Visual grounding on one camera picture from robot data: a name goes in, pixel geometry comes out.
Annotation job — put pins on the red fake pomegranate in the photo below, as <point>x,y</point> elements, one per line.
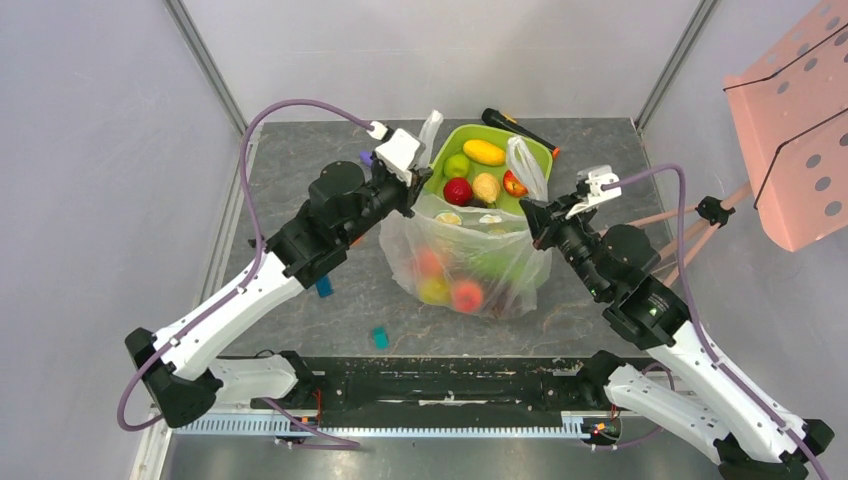
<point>458,191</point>

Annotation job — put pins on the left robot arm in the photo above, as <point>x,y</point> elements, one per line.
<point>180,365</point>

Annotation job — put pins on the red fake apple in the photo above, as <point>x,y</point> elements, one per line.
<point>512,186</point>

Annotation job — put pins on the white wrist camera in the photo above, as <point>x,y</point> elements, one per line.
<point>398,150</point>
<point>595,186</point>

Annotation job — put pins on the clear plastic bag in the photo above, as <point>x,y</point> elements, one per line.
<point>458,233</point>

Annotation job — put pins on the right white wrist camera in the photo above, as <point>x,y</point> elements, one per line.
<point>595,186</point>

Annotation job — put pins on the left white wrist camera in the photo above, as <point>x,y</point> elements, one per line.
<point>398,150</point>

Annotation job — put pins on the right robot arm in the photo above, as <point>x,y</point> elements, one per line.
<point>745,433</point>

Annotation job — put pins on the green fruit in bag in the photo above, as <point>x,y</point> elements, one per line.
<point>497,266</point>

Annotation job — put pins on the yellow fake pear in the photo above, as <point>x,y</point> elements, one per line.
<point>486,187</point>

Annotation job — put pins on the pink perforated music stand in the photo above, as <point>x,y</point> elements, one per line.
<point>789,118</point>

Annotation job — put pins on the purple plastic handle tool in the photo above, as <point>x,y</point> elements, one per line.
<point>365,158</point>

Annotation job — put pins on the blue rectangular block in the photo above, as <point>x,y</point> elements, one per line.
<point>324,287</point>

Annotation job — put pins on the yellow fruit in bag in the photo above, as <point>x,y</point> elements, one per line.
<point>434,290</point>

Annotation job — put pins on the green plastic tray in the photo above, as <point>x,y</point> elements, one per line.
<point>453,144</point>

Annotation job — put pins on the small teal block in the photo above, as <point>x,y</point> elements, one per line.
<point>380,338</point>

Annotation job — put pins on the orange peach in bag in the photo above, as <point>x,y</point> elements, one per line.
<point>467,296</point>
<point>428,263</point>

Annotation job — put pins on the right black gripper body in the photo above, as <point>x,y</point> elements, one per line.
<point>547,222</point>

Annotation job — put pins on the yellow fake mango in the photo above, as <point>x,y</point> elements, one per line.
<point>484,152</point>

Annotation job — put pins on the green fake apple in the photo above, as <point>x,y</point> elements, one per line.
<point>456,166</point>

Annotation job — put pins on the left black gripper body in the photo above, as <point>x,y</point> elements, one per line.
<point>386,193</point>

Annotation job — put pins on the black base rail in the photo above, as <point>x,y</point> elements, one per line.
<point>453,392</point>

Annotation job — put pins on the black flashlight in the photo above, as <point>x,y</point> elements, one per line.
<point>494,118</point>

